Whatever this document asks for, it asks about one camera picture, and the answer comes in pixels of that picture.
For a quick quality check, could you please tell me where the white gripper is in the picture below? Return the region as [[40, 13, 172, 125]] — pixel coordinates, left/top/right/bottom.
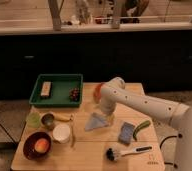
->
[[99, 98, 116, 126]]

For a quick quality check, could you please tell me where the light blue towel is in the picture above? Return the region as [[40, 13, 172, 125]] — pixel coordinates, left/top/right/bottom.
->
[[85, 113, 109, 131]]

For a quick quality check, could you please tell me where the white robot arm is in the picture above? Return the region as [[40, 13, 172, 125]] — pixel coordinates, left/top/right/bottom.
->
[[99, 77, 192, 171]]

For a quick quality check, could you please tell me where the blue sponge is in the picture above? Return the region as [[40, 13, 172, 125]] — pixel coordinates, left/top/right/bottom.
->
[[118, 122, 135, 145]]

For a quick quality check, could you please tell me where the orange bowl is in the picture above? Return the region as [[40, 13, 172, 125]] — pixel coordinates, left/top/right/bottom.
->
[[93, 82, 104, 103]]

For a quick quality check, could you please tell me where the black white dish brush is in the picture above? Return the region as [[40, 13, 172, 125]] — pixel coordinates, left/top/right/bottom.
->
[[106, 146, 152, 161]]

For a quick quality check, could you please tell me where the dark red grape bunch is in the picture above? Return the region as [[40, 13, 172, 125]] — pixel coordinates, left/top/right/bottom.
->
[[69, 88, 80, 101]]

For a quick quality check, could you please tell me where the white round container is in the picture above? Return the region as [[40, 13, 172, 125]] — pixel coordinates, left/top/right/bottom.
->
[[52, 123, 71, 143]]

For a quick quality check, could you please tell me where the green plastic tray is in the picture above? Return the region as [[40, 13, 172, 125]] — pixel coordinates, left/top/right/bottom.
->
[[29, 74, 83, 108]]

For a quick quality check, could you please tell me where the small metal cup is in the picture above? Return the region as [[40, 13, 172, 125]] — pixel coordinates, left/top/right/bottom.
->
[[41, 113, 55, 130]]

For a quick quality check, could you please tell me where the wooden block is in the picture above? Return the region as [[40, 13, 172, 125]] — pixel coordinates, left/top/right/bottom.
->
[[40, 81, 51, 97]]

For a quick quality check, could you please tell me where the orange peach fruit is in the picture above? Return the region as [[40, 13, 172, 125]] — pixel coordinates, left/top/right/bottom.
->
[[34, 138, 49, 153]]

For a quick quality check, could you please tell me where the light green cup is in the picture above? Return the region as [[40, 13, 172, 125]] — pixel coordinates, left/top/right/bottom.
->
[[26, 113, 41, 128]]

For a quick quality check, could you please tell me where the dark red bowl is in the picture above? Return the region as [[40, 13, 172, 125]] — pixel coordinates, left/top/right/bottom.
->
[[23, 132, 51, 160]]

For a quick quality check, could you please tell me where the black cable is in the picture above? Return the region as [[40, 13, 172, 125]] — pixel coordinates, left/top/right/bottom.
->
[[159, 135, 179, 168]]

